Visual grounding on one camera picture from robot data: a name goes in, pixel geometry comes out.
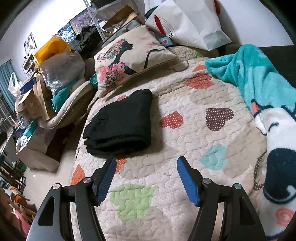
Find black pants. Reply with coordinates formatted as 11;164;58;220
83;89;152;156

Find heart pattern quilted bedspread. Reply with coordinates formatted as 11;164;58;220
69;45;269;241

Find beige seat cushion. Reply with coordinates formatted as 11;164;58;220
38;81;94;130

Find brown cardboard box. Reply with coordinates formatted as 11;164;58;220
15;75;56;121

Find teal plush toy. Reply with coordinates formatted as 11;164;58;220
51;80;77;113

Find teal cartoon fleece blanket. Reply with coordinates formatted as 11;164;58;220
205;44;295;240

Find white plastic bag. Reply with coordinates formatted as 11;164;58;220
8;72;23;98

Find teal tissue pack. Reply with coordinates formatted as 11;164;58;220
89;74;98;89

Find clear plastic bag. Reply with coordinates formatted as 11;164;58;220
40;49;85;96

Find yellow bag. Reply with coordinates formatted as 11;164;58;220
34;36;71;64

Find dark clothes pile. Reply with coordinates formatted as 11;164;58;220
70;26;103;60

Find floral lady print pillow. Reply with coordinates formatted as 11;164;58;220
94;26;177;98

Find white paper shopping bag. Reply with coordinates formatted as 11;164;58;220
145;0;231;51

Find white metal shelf rack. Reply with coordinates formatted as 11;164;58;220
83;0;149;42

